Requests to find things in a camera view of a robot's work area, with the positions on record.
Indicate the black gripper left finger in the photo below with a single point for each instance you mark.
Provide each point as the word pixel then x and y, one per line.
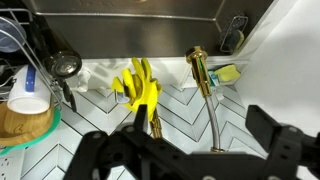
pixel 110 150

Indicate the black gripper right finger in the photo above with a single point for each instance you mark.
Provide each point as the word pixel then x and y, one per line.
pixel 280 140

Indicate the gold spring pull-down faucet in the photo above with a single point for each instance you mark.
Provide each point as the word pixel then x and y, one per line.
pixel 199 71

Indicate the yellow rubber glove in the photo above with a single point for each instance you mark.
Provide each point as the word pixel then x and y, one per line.
pixel 141 88

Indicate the small white counter fixture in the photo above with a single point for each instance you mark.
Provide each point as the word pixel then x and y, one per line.
pixel 83 80

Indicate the white sponge tray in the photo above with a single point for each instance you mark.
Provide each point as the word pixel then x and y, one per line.
pixel 245 65

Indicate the yellow sponge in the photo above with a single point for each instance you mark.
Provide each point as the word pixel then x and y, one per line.
pixel 227 72

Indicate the clear soap bottle teal label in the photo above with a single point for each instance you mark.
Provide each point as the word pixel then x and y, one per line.
pixel 214 80

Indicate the wooden bowl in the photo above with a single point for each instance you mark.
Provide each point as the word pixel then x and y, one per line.
pixel 23 128

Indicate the white mug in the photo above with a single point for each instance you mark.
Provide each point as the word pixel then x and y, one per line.
pixel 28 91

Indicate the black cylindrical bottle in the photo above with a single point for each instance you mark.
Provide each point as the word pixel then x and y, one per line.
pixel 60 56

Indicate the dark sponge in caddy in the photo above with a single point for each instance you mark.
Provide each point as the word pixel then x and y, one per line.
pixel 235 39

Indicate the dark steel kitchen sink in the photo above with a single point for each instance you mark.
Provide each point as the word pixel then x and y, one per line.
pixel 133 33

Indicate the round plastic container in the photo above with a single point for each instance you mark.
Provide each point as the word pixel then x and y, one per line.
pixel 10 35

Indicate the white wall outlet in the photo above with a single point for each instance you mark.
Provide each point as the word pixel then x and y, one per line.
pixel 6 168

